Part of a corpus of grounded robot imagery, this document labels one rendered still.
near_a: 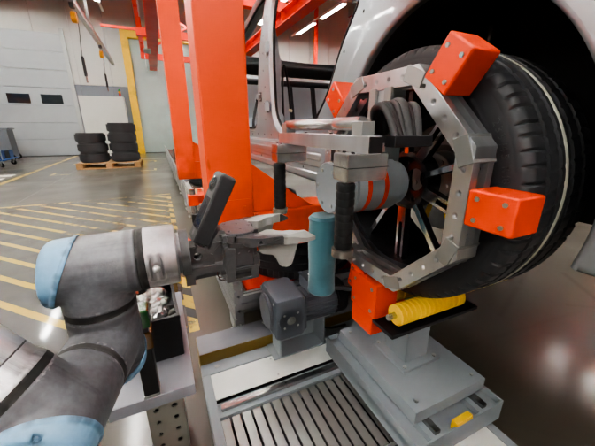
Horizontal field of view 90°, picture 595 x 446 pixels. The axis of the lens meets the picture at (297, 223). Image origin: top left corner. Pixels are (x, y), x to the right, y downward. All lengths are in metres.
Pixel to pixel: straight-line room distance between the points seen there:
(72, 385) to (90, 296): 0.11
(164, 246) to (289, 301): 0.72
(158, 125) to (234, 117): 12.48
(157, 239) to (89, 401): 0.19
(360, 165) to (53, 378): 0.50
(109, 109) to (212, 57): 10.59
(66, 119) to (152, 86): 3.19
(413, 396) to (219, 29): 1.27
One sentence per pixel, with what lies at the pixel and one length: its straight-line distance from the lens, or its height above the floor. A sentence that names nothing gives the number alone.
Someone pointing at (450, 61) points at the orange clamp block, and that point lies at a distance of 0.69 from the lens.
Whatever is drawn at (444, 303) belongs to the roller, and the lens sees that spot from 0.96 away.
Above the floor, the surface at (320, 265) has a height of 0.59.
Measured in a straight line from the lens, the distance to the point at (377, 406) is 1.15.
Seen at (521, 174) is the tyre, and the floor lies 0.91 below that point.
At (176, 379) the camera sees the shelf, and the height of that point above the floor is 0.45.
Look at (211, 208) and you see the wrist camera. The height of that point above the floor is 0.88.
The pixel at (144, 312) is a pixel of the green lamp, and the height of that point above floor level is 0.66.
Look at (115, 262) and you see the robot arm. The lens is 0.45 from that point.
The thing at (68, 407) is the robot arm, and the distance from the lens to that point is 0.41.
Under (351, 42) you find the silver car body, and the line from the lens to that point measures 1.27.
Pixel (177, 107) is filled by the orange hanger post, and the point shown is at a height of 1.16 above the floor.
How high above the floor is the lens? 0.99
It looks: 18 degrees down
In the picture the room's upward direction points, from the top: straight up
